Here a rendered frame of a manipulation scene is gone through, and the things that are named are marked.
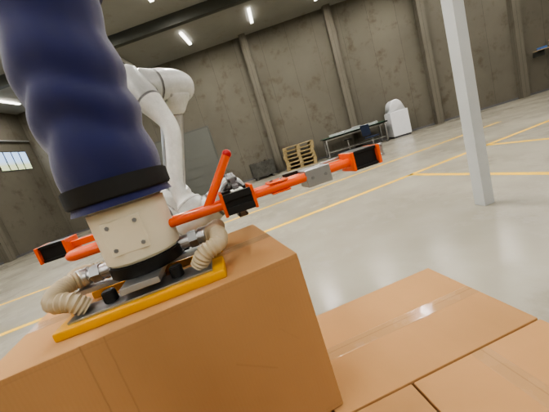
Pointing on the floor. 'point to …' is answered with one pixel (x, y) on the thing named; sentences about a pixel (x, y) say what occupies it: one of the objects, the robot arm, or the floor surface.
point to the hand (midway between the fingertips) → (239, 198)
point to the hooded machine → (397, 119)
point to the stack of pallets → (300, 156)
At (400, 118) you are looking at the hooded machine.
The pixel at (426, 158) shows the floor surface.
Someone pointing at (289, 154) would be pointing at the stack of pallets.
